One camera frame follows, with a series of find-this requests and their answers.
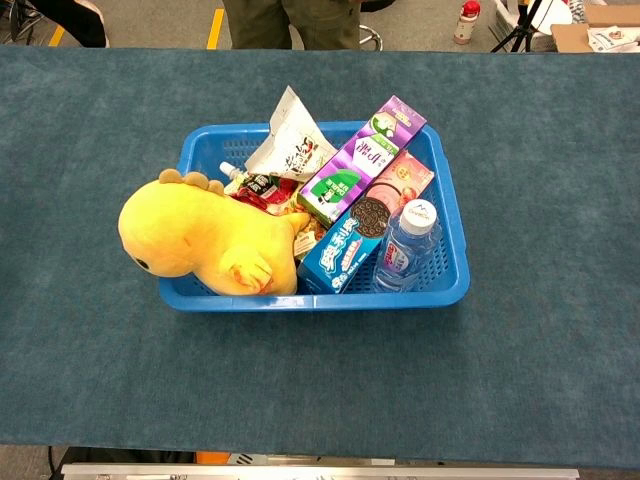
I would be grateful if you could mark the purple and green snack box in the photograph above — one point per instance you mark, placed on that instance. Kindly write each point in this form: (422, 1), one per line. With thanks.
(350, 165)

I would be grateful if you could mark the teal table cloth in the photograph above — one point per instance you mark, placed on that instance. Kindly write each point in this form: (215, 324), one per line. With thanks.
(100, 350)

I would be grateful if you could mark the pink and blue cookie box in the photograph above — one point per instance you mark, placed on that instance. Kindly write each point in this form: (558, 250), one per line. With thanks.
(340, 255)

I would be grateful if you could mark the green orange snack bag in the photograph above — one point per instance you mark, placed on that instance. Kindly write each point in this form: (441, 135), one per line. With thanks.
(307, 240)

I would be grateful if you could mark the person in black trousers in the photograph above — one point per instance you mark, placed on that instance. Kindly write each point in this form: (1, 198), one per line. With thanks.
(75, 20)

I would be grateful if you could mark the person in olive trousers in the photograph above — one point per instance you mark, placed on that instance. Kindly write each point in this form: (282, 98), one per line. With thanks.
(300, 20)

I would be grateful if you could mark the brown cardboard box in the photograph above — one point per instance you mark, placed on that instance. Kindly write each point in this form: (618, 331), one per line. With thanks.
(567, 37)

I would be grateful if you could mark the chrome stool base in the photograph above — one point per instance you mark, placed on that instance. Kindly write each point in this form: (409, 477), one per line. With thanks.
(371, 37)

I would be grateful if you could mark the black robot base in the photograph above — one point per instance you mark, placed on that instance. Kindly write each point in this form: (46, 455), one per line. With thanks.
(125, 455)

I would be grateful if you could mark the blue plastic perforated basket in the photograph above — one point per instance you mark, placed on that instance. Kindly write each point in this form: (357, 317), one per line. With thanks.
(350, 302)

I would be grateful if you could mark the white snack bag black calligraphy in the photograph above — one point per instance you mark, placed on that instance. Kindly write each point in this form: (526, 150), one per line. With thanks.
(290, 145)

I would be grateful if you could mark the red and white bottle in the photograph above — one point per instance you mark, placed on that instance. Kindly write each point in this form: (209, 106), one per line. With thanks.
(467, 22)

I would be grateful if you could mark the black tripod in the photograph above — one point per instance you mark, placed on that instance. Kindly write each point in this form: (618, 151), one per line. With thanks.
(522, 27)

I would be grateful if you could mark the aluminium profile rail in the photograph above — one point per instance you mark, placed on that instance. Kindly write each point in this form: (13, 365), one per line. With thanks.
(320, 472)

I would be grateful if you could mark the yellow plush dinosaur toy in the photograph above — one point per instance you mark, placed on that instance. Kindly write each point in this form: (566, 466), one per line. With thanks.
(200, 235)

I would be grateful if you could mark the red jelly pouch white spout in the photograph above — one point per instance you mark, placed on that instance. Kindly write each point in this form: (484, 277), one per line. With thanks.
(260, 192)

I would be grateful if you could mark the clear water bottle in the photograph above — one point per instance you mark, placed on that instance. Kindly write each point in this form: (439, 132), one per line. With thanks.
(400, 250)

